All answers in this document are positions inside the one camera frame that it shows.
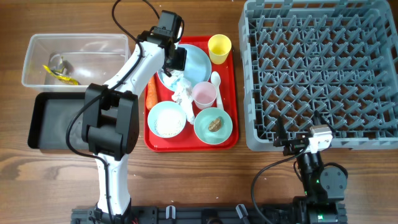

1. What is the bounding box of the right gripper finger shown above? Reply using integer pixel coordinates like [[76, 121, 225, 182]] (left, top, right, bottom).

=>
[[313, 110, 335, 134], [273, 116, 288, 146]]

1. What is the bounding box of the white tissue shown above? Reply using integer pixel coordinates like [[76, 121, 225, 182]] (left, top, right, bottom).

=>
[[164, 70, 195, 124]]

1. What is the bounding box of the light blue rice bowl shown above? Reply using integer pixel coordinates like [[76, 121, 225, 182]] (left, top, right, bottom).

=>
[[147, 101, 187, 138]]

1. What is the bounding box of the yellow snack wrapper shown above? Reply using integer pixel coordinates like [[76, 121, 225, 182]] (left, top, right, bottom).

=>
[[43, 54, 80, 86]]

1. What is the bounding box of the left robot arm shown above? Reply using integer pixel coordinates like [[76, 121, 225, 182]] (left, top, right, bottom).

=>
[[78, 28, 186, 223]]

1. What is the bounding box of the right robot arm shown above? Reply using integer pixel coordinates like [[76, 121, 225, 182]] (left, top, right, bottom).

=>
[[274, 111, 348, 223]]

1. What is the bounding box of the grey dishwasher rack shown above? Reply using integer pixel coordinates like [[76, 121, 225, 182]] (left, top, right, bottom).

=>
[[238, 1, 397, 151]]

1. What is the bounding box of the light blue plate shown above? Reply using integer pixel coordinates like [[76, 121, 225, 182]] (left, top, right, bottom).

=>
[[157, 44, 211, 91]]

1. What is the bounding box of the orange carrot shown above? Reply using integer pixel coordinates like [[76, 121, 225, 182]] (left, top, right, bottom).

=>
[[146, 76, 158, 110]]

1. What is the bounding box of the white plastic spoon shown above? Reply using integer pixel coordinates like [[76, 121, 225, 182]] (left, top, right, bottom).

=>
[[210, 71, 224, 110]]

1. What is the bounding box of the pink plastic cup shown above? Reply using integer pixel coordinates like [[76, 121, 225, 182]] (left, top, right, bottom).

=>
[[192, 82, 217, 110]]

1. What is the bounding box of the yellow plastic cup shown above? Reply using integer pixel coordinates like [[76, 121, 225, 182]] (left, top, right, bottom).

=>
[[208, 34, 232, 65]]

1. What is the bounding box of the red plastic tray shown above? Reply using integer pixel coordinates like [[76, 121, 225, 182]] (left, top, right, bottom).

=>
[[144, 35, 239, 152]]

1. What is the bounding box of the brown food scrap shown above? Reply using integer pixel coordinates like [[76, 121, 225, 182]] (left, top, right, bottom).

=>
[[208, 117, 223, 132]]

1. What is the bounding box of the teal bowl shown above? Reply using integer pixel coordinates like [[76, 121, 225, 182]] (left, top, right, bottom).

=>
[[194, 107, 233, 145]]

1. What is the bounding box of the clear plastic bin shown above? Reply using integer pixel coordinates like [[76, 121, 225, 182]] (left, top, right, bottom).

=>
[[21, 34, 131, 92]]

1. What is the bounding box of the black plastic bin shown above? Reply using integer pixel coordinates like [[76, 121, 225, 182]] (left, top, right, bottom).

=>
[[27, 91, 121, 150]]

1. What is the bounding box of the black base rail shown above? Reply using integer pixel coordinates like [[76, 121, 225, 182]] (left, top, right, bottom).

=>
[[70, 203, 348, 224]]

